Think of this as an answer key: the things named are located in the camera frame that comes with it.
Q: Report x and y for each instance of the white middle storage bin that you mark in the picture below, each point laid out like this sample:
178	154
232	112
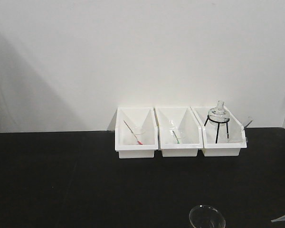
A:
182	119

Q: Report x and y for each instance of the white storage bin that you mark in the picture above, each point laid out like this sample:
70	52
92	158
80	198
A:
182	119
224	147
125	143

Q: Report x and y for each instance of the green tipped glass rod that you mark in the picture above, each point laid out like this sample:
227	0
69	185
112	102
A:
177	136

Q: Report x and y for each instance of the white left storage bin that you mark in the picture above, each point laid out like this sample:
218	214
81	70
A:
125	143

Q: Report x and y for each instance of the black metal tripod stand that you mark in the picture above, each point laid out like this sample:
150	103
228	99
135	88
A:
219	123

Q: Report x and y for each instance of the red tipped glass rod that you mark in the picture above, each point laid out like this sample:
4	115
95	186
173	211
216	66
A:
132	133

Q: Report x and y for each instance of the white right storage bin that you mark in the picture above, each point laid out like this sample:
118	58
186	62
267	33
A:
224	147

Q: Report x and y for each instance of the small glass beaker in bin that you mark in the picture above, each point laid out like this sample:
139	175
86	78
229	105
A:
139	133

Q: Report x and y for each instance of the round glass flask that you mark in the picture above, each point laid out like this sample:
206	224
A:
219	113

